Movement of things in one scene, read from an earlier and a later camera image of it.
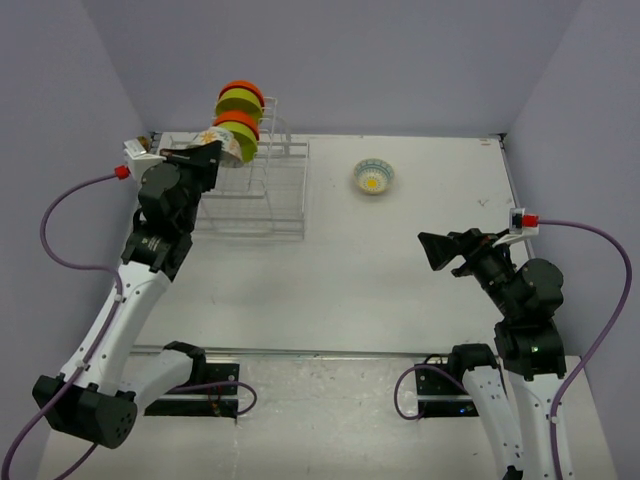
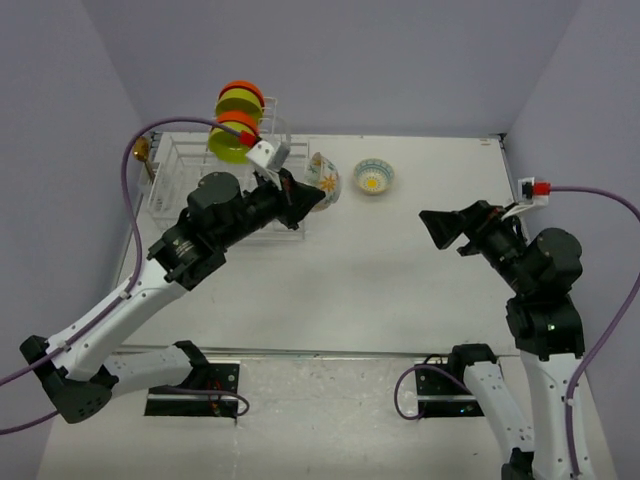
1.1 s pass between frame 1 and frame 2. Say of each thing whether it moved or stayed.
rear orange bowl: stayed
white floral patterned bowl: moved
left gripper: moved
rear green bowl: stayed
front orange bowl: stayed
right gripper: moved
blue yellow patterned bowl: stayed
